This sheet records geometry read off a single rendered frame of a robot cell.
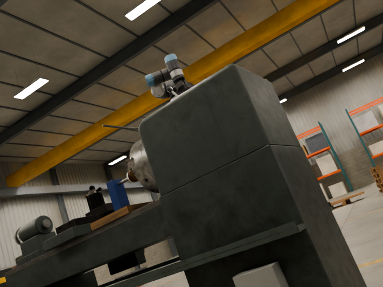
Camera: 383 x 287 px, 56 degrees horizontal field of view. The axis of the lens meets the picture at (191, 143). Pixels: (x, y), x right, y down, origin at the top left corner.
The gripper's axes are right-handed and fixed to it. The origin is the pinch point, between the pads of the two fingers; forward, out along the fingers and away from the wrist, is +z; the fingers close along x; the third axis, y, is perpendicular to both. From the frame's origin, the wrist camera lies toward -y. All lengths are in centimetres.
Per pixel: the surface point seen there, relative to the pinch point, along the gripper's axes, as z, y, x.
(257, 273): 88, -42, -24
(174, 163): 33.7, -34.0, -0.8
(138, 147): 14.5, -25.3, 22.9
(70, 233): 41, -35, 80
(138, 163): 22.8, -27.8, 23.8
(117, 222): 46, -29, 49
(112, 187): 24, -16, 57
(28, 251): 36, -20, 145
